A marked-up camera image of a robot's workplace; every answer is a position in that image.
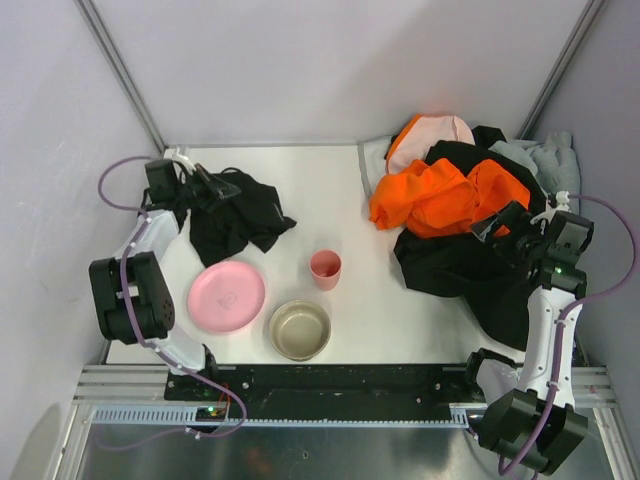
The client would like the large black cloth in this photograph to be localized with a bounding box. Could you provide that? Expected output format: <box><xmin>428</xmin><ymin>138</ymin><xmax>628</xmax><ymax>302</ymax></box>
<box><xmin>394</xmin><ymin>126</ymin><xmax>546</xmax><ymax>351</ymax></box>

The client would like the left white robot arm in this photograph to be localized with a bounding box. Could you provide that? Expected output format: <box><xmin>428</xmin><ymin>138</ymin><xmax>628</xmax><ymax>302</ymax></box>
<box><xmin>89</xmin><ymin>156</ymin><xmax>241</xmax><ymax>380</ymax></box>

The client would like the grey cloth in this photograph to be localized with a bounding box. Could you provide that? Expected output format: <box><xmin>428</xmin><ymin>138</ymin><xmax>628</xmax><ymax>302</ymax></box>
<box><xmin>489</xmin><ymin>131</ymin><xmax>581</xmax><ymax>194</ymax></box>

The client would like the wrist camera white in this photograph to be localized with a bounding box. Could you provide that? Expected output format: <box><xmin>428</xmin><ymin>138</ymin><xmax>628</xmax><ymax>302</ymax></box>
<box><xmin>530</xmin><ymin>190</ymin><xmax>571</xmax><ymax>225</ymax></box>
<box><xmin>171</xmin><ymin>147</ymin><xmax>195</xmax><ymax>171</ymax></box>

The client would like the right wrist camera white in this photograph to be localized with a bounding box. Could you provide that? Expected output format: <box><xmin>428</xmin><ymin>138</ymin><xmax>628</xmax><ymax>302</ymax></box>
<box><xmin>530</xmin><ymin>190</ymin><xmax>571</xmax><ymax>225</ymax></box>

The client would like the pink cup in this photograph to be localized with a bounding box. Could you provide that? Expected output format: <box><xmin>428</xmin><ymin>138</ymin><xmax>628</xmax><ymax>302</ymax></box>
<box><xmin>309</xmin><ymin>249</ymin><xmax>342</xmax><ymax>291</ymax></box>

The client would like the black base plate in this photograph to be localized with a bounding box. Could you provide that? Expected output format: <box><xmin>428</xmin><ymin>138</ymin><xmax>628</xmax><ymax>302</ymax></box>
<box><xmin>164</xmin><ymin>363</ymin><xmax>506</xmax><ymax>421</ymax></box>

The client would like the white grey-trim cloth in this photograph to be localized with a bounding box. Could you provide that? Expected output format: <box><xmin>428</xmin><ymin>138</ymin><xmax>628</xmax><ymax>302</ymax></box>
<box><xmin>357</xmin><ymin>136</ymin><xmax>392</xmax><ymax>199</ymax></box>

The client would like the beige bowl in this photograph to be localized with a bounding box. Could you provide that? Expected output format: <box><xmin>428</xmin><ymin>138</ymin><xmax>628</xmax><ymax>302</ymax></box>
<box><xmin>269</xmin><ymin>300</ymin><xmax>331</xmax><ymax>362</ymax></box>

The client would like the pink plate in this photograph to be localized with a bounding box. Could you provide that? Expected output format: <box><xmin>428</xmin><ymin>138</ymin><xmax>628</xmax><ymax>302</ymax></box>
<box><xmin>187</xmin><ymin>261</ymin><xmax>266</xmax><ymax>334</ymax></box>

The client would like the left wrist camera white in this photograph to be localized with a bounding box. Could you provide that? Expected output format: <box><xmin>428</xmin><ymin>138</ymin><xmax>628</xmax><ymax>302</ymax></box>
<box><xmin>171</xmin><ymin>147</ymin><xmax>195</xmax><ymax>171</ymax></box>

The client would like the small black cloth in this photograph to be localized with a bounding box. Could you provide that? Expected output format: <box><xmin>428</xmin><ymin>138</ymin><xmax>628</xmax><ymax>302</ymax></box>
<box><xmin>189</xmin><ymin>167</ymin><xmax>297</xmax><ymax>267</ymax></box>

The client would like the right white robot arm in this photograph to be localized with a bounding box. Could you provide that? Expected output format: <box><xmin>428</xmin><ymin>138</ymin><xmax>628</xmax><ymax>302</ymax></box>
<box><xmin>467</xmin><ymin>201</ymin><xmax>594</xmax><ymax>476</ymax></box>

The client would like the grey cable duct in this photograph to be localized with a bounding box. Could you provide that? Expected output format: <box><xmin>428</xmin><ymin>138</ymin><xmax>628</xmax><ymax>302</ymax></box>
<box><xmin>91</xmin><ymin>403</ymin><xmax>487</xmax><ymax>428</ymax></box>

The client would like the pink orange cloth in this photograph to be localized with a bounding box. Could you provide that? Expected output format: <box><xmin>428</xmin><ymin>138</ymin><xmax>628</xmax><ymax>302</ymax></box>
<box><xmin>386</xmin><ymin>114</ymin><xmax>475</xmax><ymax>174</ymax></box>

